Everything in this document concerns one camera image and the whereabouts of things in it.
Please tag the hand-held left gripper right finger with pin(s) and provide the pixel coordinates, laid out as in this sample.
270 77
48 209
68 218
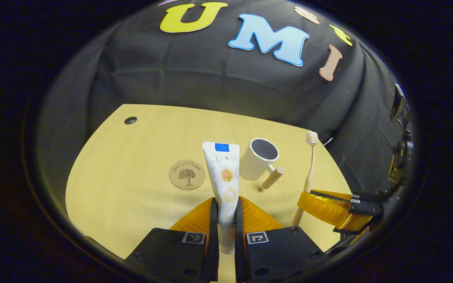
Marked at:
239 251

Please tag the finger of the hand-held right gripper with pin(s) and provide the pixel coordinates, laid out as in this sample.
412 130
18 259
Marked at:
328 210
364 197

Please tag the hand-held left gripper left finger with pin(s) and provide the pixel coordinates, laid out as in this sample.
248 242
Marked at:
214 251

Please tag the wooden toothbrush with white bristles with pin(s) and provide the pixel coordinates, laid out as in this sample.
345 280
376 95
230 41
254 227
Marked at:
310 177

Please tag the white toothpaste tube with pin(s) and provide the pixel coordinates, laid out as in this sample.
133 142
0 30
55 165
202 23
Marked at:
222 173

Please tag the round cork coaster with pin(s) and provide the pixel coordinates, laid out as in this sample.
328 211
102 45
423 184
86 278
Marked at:
187 175

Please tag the black backdrop cloth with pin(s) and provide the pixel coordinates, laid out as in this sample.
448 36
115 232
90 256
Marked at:
191 70

